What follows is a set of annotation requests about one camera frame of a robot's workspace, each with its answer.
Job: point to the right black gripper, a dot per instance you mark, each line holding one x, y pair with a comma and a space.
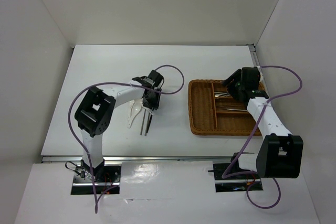
231, 86

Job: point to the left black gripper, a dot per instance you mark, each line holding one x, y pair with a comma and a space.
155, 104

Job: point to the silver table knife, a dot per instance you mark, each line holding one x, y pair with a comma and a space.
231, 109

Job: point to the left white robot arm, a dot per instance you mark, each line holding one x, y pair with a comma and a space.
95, 112

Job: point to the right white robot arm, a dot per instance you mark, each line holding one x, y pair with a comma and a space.
280, 153

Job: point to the grey chopstick left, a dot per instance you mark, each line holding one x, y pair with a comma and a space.
142, 124

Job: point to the grey chopstick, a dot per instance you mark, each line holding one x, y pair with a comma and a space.
142, 124
147, 124

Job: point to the white ceramic spoon upper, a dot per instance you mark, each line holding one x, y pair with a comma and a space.
138, 105

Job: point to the white ceramic spoon left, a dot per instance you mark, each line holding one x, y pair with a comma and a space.
131, 104

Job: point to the grey chopstick right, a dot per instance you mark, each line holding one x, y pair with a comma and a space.
147, 124

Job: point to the brown wicker cutlery tray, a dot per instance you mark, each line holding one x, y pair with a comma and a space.
206, 119

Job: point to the aluminium rail right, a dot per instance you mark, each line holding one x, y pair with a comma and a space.
253, 53

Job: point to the aluminium rail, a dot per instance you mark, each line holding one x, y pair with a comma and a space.
253, 53
120, 159

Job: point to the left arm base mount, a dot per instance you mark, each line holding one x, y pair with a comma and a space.
82, 180

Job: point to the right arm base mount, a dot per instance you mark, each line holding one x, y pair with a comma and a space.
236, 183

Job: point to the aluminium rail front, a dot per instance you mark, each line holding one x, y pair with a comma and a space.
120, 159

